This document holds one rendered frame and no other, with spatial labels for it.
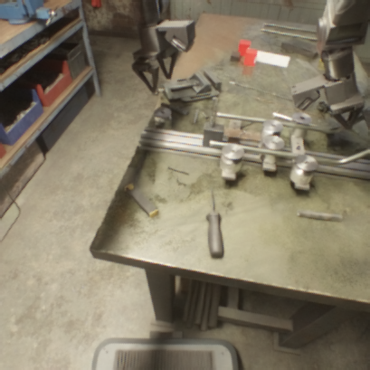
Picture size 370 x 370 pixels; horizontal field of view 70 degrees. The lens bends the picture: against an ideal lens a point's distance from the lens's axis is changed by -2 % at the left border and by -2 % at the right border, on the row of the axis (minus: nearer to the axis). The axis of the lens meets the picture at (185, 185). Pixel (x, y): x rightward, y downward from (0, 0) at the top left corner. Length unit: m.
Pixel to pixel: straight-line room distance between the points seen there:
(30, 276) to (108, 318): 0.49
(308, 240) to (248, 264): 0.15
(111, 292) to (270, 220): 1.04
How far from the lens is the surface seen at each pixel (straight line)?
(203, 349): 1.14
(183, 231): 0.58
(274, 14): 3.72
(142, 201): 0.62
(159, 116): 0.79
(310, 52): 1.40
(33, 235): 1.80
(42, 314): 1.57
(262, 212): 0.64
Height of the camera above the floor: 1.38
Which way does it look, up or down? 49 degrees down
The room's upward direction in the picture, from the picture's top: 2 degrees clockwise
